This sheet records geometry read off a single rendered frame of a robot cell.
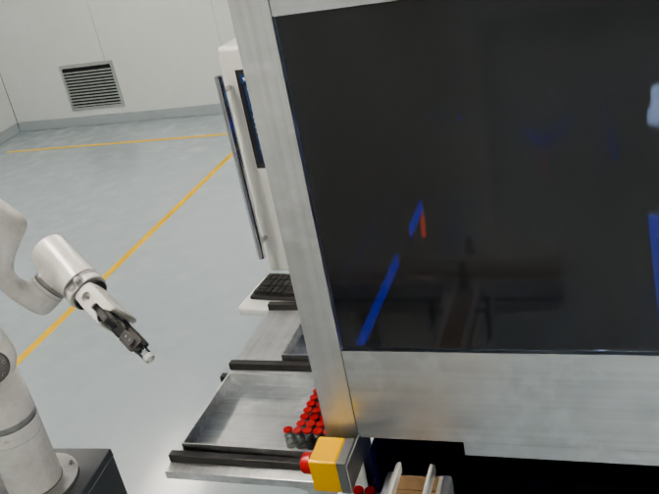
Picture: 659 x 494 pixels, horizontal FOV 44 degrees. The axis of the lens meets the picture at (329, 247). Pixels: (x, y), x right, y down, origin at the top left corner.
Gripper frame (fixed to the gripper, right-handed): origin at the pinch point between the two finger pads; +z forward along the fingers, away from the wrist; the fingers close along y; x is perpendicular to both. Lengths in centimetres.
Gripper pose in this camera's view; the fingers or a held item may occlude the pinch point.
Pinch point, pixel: (133, 341)
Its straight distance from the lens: 169.3
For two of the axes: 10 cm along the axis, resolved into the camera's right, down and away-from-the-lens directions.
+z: 6.9, 5.9, -4.1
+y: 2.6, 3.3, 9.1
